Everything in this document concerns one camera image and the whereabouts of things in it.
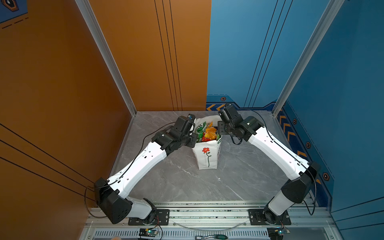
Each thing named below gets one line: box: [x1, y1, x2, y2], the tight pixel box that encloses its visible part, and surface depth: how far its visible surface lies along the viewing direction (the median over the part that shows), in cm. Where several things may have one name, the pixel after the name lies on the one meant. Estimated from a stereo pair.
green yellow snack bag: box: [196, 121, 207, 143], surface depth 84 cm
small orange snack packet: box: [205, 121, 217, 138], surface depth 81 cm
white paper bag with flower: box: [192, 115, 223, 170], surface depth 80 cm
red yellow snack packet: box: [201, 129, 217, 142], surface depth 81 cm
